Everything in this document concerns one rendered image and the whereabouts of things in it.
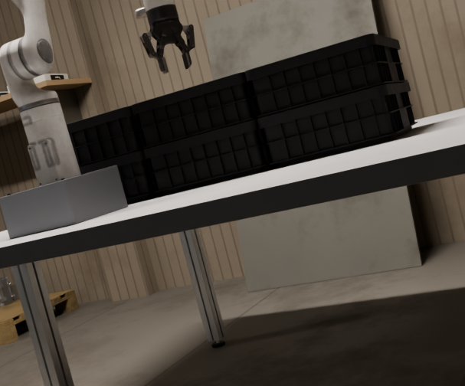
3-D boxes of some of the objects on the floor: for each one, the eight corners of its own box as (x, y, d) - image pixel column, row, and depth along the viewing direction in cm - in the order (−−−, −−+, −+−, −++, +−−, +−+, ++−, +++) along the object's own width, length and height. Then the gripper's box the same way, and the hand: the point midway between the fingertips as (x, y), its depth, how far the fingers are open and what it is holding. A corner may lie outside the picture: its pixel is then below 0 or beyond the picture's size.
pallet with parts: (83, 307, 486) (71, 262, 484) (2, 347, 421) (-12, 296, 419) (-31, 325, 536) (-42, 285, 534) (-119, 364, 471) (-133, 318, 469)
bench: (671, 635, 99) (552, 123, 95) (-108, 577, 174) (-194, 290, 170) (633, 290, 240) (584, 78, 236) (211, 340, 315) (168, 180, 311)
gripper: (135, 7, 177) (153, 73, 178) (192, -3, 183) (210, 62, 184) (127, 15, 184) (144, 80, 185) (182, 5, 190) (198, 67, 191)
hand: (175, 64), depth 184 cm, fingers open, 5 cm apart
